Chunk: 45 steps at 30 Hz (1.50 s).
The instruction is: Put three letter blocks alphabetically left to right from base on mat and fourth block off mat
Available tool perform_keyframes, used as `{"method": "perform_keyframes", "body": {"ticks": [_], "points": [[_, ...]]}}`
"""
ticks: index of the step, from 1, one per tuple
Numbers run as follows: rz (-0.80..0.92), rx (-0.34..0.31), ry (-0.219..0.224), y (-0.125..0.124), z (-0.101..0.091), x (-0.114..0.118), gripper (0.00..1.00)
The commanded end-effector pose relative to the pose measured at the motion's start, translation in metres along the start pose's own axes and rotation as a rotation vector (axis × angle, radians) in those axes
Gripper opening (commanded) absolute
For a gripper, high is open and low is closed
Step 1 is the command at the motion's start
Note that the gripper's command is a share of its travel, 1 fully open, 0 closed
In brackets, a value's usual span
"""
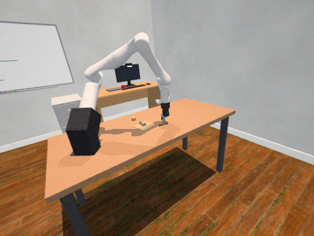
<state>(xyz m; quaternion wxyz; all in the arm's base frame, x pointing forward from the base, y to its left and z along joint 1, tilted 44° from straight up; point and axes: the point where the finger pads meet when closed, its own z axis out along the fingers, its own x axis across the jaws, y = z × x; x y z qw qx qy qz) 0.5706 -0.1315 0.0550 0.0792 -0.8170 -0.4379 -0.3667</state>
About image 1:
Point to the tan flat mat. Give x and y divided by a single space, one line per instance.
140 127

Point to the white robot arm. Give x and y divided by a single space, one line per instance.
139 43

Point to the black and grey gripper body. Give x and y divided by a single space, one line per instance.
165 105

